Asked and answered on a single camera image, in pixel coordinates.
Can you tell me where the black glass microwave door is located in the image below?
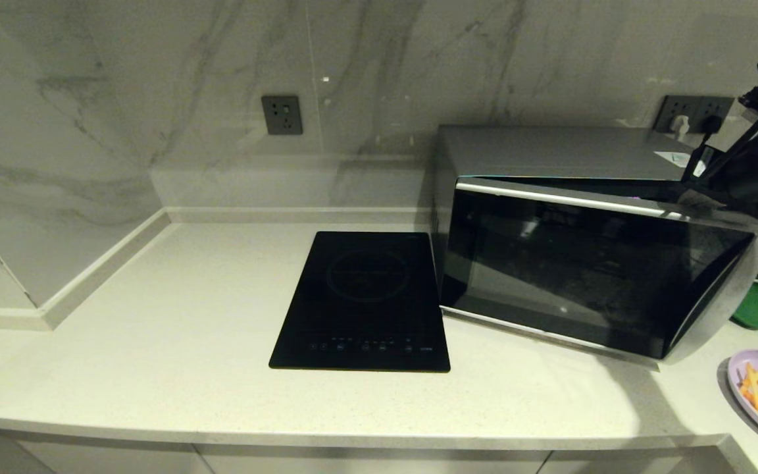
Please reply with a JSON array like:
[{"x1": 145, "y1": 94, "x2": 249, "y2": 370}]
[{"x1": 442, "y1": 176, "x2": 758, "y2": 361}]

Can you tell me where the white paper sheet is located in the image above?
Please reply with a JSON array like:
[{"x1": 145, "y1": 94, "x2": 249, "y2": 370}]
[{"x1": 655, "y1": 151, "x2": 706, "y2": 177}]

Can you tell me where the black glass induction cooktop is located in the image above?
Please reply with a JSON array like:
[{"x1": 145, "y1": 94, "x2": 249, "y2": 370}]
[{"x1": 268, "y1": 231, "x2": 451, "y2": 373}]

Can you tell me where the black power plug with cable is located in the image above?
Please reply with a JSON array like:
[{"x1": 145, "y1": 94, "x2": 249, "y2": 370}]
[{"x1": 700, "y1": 116, "x2": 726, "y2": 151}]

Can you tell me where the grey double wall socket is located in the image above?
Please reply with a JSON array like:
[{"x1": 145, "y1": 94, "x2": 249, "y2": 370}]
[{"x1": 655, "y1": 96, "x2": 735, "y2": 134}]

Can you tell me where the grey single wall socket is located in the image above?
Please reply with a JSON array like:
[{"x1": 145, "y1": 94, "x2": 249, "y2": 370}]
[{"x1": 261, "y1": 95, "x2": 303, "y2": 136}]

